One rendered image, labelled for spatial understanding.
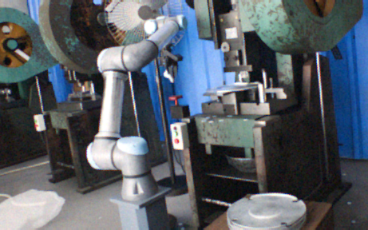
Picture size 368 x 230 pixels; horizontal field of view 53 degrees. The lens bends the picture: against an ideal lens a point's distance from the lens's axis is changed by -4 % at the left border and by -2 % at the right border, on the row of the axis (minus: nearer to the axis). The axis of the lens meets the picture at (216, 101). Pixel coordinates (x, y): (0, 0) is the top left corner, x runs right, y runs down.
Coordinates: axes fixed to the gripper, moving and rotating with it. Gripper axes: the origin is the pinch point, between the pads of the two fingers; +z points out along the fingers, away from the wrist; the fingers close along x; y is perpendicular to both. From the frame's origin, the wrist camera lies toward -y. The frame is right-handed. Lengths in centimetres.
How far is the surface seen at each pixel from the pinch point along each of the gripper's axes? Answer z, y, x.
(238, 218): 47, -73, 45
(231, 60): -7.4, -32.7, -12.1
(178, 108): 15.4, -3.8, 2.9
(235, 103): 14.3, -37.0, -5.8
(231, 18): -28.7, -34.1, -15.1
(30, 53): -38, 282, -41
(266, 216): 46, -82, 40
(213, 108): 17.5, -19.5, -8.4
